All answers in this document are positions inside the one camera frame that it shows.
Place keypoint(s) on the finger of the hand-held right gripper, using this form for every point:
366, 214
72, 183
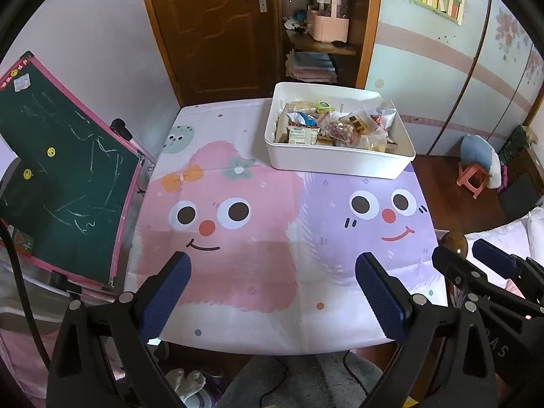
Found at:
495, 257
454, 267

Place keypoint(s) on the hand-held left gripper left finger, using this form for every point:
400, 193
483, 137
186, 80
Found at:
163, 301

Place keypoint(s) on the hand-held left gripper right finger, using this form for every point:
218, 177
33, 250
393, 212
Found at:
382, 301

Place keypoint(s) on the white plastic bin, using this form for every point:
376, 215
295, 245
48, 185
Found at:
331, 163

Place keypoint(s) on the clear packet of yellow puffs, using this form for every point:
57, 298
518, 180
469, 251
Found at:
374, 142

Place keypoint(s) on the white red printed snack packet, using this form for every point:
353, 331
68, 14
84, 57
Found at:
386, 117

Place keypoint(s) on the small clear nut packet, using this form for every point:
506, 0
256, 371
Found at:
342, 132

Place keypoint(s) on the blue snack packet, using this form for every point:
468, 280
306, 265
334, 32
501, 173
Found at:
306, 119

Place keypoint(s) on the beige cracker box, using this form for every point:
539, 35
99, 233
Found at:
281, 129

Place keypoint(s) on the green white pastry packet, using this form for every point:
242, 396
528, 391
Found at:
325, 105

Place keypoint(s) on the white pillow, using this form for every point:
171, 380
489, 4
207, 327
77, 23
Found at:
497, 233

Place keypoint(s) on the brown wooden bedpost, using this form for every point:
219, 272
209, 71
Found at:
454, 242

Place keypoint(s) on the dark wooden cabinet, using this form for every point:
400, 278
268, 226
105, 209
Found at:
522, 187

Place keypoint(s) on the pink plastic stool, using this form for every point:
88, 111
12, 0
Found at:
471, 178

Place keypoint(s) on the white plush slipper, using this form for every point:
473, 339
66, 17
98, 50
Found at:
185, 384

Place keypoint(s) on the cartoon printed tablecloth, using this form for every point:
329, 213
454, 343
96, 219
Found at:
255, 263

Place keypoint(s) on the grey fleece cloth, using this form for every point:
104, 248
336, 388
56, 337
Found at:
318, 382

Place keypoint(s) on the blue white cushion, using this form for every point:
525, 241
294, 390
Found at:
476, 151

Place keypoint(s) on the light blue floral wardrobe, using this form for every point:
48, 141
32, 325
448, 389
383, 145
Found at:
446, 85

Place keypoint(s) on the stack of folded towels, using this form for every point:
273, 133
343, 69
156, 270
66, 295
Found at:
312, 68

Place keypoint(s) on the small black object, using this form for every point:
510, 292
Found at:
340, 44

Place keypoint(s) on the wooden corner shelf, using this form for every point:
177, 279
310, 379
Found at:
367, 29

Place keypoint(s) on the brown wooden door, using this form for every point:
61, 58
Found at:
212, 38

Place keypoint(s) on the pink storage basket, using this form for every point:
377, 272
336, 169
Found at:
327, 27

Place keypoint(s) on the black white toy figure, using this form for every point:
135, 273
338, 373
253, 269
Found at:
295, 25

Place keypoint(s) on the green chalkboard with pink frame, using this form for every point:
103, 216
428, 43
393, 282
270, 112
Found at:
63, 178

